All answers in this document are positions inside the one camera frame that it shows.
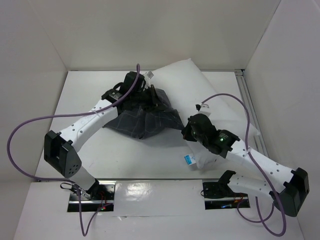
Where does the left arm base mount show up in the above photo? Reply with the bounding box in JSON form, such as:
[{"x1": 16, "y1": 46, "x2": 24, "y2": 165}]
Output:
[{"x1": 60, "y1": 180, "x2": 116, "y2": 213}]

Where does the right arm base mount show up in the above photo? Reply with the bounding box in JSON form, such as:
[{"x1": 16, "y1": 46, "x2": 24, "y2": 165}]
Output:
[{"x1": 200, "y1": 181, "x2": 250, "y2": 210}]

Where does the dark grey checked pillowcase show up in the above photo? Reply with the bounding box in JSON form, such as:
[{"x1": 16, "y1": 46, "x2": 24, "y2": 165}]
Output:
[{"x1": 104, "y1": 88, "x2": 184, "y2": 140}]

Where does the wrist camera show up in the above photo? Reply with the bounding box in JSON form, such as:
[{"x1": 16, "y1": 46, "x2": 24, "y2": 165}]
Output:
[
  {"x1": 143, "y1": 71, "x2": 154, "y2": 81},
  {"x1": 195, "y1": 103, "x2": 211, "y2": 117}
]

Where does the white pillow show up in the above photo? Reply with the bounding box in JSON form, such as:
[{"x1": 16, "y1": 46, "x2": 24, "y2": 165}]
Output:
[{"x1": 149, "y1": 57, "x2": 261, "y2": 172}]

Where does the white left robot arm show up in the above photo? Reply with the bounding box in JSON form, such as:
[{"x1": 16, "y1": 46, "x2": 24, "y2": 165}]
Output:
[{"x1": 43, "y1": 71, "x2": 156, "y2": 200}]

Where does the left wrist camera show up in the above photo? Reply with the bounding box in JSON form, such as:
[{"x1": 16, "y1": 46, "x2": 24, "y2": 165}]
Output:
[{"x1": 143, "y1": 71, "x2": 154, "y2": 81}]

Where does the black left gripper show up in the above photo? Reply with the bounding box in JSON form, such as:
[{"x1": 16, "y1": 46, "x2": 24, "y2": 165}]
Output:
[{"x1": 130, "y1": 84, "x2": 166, "y2": 113}]

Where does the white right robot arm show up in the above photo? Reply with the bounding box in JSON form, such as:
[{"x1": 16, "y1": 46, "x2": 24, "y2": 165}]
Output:
[{"x1": 181, "y1": 113, "x2": 310, "y2": 217}]

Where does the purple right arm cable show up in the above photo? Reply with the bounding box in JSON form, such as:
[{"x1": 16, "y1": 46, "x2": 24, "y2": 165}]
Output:
[{"x1": 201, "y1": 93, "x2": 288, "y2": 237}]

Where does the aluminium frame rail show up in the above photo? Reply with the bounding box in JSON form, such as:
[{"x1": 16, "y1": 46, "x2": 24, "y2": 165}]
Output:
[{"x1": 234, "y1": 69, "x2": 269, "y2": 157}]

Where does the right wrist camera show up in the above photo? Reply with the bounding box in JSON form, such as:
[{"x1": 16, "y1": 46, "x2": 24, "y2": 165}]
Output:
[{"x1": 195, "y1": 103, "x2": 211, "y2": 117}]

